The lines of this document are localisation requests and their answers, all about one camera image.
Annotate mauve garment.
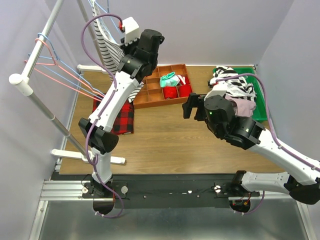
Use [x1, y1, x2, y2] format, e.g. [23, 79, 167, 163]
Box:
[225, 95, 256, 117]

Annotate red cloth left compartment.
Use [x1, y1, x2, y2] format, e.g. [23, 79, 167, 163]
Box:
[162, 86, 178, 100]

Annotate white metal clothes rack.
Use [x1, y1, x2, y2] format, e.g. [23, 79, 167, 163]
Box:
[8, 0, 126, 166]

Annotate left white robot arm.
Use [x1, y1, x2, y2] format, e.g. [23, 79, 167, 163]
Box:
[78, 29, 165, 198]

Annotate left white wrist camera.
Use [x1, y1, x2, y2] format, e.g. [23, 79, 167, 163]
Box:
[119, 16, 140, 46]

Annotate blue wire hanger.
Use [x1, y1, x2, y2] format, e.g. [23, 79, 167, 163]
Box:
[35, 32, 105, 102]
[88, 0, 122, 44]

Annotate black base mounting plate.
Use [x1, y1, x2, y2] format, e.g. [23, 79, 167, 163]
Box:
[82, 173, 260, 210]

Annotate bold striped garment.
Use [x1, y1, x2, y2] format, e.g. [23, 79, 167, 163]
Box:
[208, 65, 257, 102]

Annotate red cloth compartment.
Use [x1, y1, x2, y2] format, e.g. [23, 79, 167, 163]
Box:
[178, 84, 193, 98]
[162, 86, 178, 100]

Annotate green plastic bin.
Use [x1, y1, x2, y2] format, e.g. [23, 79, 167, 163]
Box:
[212, 66, 272, 123]

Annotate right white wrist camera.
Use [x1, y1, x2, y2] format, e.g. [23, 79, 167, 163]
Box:
[204, 81, 228, 100]

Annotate pink wire hanger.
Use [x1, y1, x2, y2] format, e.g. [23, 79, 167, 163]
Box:
[24, 37, 105, 102]

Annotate red cloth right compartment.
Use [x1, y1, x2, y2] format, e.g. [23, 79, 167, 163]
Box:
[178, 84, 193, 98]

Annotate mint white sock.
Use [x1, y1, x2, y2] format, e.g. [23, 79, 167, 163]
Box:
[159, 72, 178, 88]

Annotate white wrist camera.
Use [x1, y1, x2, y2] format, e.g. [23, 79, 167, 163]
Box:
[119, 16, 140, 46]
[204, 81, 228, 100]

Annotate red black plaid shirt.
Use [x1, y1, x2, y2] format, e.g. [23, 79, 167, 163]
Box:
[92, 96, 135, 136]

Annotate thin striped tank top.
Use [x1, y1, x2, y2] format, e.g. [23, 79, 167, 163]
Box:
[88, 0, 144, 104]

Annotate red white striped sock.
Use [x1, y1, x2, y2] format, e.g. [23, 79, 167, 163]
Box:
[176, 75, 190, 86]

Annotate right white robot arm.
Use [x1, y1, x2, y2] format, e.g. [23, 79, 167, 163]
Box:
[182, 93, 320, 205]

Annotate brown compartment tray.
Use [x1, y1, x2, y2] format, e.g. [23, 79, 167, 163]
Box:
[133, 64, 193, 109]

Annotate aluminium frame rail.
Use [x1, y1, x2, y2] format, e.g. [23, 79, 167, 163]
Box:
[30, 173, 320, 240]

